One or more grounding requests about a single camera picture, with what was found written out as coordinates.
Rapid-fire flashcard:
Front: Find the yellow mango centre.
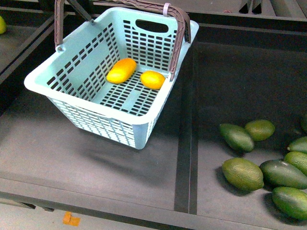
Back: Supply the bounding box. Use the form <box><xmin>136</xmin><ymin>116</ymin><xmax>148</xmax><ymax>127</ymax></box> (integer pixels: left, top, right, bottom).
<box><xmin>140</xmin><ymin>70</ymin><xmax>165</xmax><ymax>90</ymax></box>

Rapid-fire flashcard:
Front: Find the green avocado lower right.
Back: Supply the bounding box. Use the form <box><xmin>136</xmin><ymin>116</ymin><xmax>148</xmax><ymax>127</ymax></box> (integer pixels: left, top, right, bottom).
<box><xmin>222</xmin><ymin>158</ymin><xmax>264</xmax><ymax>192</ymax></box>

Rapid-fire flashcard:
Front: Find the white zip tie right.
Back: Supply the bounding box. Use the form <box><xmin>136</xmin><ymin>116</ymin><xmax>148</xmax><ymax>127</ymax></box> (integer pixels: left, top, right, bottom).
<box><xmin>163</xmin><ymin>2</ymin><xmax>171</xmax><ymax>17</ymax></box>

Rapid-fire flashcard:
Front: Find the green avocado middle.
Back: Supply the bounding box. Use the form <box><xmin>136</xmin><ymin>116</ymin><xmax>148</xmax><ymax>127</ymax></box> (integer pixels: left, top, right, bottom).
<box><xmin>245</xmin><ymin>119</ymin><xmax>275</xmax><ymax>141</ymax></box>

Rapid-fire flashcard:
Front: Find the green avocado edge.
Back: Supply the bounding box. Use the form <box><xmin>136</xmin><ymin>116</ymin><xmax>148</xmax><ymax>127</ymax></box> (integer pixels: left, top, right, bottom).
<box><xmin>287</xmin><ymin>136</ymin><xmax>307</xmax><ymax>154</ymax></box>

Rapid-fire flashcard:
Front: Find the light blue plastic basket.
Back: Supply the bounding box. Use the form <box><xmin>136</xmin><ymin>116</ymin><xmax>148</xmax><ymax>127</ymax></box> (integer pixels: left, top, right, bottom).
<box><xmin>24</xmin><ymin>7</ymin><xmax>190</xmax><ymax>149</ymax></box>

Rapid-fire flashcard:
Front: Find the green avocado upper left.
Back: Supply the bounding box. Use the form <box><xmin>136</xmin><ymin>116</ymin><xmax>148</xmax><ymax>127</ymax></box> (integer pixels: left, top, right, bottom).
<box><xmin>283</xmin><ymin>151</ymin><xmax>307</xmax><ymax>175</ymax></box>

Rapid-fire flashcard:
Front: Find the green avocado bottom left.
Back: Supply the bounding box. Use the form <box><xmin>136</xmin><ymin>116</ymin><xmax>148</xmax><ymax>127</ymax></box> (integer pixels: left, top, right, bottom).
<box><xmin>260</xmin><ymin>160</ymin><xmax>307</xmax><ymax>190</ymax></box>

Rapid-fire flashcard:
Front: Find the orange floor marker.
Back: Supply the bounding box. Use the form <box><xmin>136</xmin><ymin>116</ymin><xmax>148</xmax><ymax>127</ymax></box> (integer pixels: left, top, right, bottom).
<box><xmin>62</xmin><ymin>211</ymin><xmax>81</xmax><ymax>227</ymax></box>

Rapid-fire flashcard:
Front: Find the green fruit top left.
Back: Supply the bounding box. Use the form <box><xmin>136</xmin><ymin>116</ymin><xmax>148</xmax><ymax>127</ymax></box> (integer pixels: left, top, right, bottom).
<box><xmin>0</xmin><ymin>16</ymin><xmax>7</xmax><ymax>35</ymax></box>

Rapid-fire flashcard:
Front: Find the brown basket handle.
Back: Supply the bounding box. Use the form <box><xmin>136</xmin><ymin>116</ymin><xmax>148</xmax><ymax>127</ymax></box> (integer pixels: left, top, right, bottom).
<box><xmin>54</xmin><ymin>0</ymin><xmax>185</xmax><ymax>81</ymax></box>
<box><xmin>177</xmin><ymin>8</ymin><xmax>191</xmax><ymax>43</ymax></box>

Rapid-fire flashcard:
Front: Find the green avocado top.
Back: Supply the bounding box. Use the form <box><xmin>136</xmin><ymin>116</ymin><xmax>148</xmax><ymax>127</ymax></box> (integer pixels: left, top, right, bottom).
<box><xmin>219</xmin><ymin>123</ymin><xmax>255</xmax><ymax>153</ymax></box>

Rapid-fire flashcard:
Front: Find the yellow mango left upper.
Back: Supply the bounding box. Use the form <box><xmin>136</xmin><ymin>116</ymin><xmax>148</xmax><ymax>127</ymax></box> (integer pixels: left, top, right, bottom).
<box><xmin>106</xmin><ymin>58</ymin><xmax>137</xmax><ymax>84</ymax></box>

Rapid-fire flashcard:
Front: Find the green avocado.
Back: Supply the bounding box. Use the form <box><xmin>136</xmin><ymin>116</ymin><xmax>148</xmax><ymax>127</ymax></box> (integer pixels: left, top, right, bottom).
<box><xmin>222</xmin><ymin>158</ymin><xmax>264</xmax><ymax>192</ymax></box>
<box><xmin>245</xmin><ymin>119</ymin><xmax>275</xmax><ymax>141</ymax></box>
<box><xmin>272</xmin><ymin>187</ymin><xmax>307</xmax><ymax>220</ymax></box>
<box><xmin>283</xmin><ymin>151</ymin><xmax>307</xmax><ymax>175</ymax></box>
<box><xmin>260</xmin><ymin>160</ymin><xmax>307</xmax><ymax>190</ymax></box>
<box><xmin>219</xmin><ymin>123</ymin><xmax>255</xmax><ymax>153</ymax></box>

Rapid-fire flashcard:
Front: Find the yellow mango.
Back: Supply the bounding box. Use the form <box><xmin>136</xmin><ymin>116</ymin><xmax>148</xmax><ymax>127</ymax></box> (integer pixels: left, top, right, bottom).
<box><xmin>106</xmin><ymin>58</ymin><xmax>137</xmax><ymax>84</ymax></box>
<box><xmin>140</xmin><ymin>70</ymin><xmax>165</xmax><ymax>90</ymax></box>

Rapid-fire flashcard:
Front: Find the black display shelf tray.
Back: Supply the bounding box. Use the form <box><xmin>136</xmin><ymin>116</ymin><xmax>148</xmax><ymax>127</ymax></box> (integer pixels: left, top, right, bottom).
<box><xmin>0</xmin><ymin>1</ymin><xmax>307</xmax><ymax>230</ymax></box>

